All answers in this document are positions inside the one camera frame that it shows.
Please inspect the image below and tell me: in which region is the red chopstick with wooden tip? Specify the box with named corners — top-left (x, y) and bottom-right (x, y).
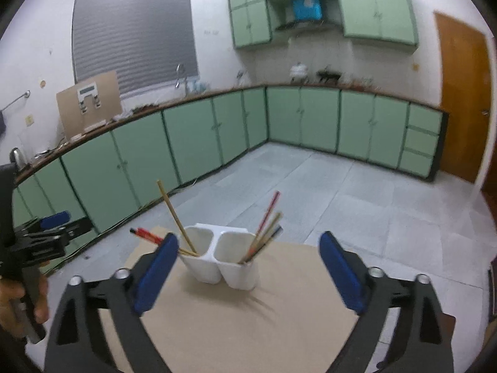
top-left (129, 227), bottom-right (199, 258)

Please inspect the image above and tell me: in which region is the white plastic bracket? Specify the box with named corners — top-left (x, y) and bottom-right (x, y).
top-left (79, 84), bottom-right (102, 114)

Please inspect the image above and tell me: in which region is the metal towel bar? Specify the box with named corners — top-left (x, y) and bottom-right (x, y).
top-left (0, 90), bottom-right (31, 113)

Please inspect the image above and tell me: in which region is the person's left hand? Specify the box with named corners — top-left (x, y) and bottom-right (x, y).
top-left (0, 274), bottom-right (50, 338)

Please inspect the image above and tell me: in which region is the black chopstick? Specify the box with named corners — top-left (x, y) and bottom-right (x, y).
top-left (248, 224), bottom-right (284, 260)

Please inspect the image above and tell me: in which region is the wooden door beside cabinets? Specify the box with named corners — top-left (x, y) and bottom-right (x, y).
top-left (434, 11), bottom-right (493, 184)

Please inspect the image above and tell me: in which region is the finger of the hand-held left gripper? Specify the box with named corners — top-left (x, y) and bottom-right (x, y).
top-left (13, 218), bottom-right (93, 267)
top-left (16, 211), bottom-right (71, 237)

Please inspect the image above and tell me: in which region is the metal kitchen faucet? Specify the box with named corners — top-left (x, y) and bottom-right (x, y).
top-left (175, 63), bottom-right (189, 96)

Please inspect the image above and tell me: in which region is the small green wall cabinet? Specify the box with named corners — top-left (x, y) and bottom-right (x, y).
top-left (227, 0), bottom-right (273, 50)

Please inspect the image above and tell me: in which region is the white cooking pot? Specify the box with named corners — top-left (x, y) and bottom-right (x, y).
top-left (290, 63), bottom-right (309, 83)

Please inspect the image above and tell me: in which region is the wide green wall cabinet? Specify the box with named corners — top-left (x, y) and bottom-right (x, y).
top-left (333, 0), bottom-right (420, 47)

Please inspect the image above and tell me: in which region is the plain wooden chopstick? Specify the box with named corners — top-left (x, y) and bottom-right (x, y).
top-left (156, 180), bottom-right (198, 255)
top-left (239, 212), bottom-right (283, 264)

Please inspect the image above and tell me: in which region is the row of green base cabinets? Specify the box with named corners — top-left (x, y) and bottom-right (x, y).
top-left (11, 83), bottom-right (449, 237)

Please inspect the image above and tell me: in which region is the grey window blind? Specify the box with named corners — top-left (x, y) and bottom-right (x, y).
top-left (72, 0), bottom-right (199, 94)

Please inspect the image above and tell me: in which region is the brown cardboard sheet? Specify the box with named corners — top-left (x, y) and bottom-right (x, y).
top-left (56, 71), bottom-right (122, 140)

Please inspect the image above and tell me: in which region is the blue box in cabinet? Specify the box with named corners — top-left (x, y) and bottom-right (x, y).
top-left (268, 0), bottom-right (342, 32)

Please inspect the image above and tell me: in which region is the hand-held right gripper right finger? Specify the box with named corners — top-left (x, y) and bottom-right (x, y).
top-left (318, 231), bottom-right (455, 373)

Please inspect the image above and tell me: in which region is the white twin utensil holder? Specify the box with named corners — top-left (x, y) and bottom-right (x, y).
top-left (179, 223), bottom-right (260, 291)

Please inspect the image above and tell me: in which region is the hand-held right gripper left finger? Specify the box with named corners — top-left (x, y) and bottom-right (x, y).
top-left (43, 232), bottom-right (180, 373)

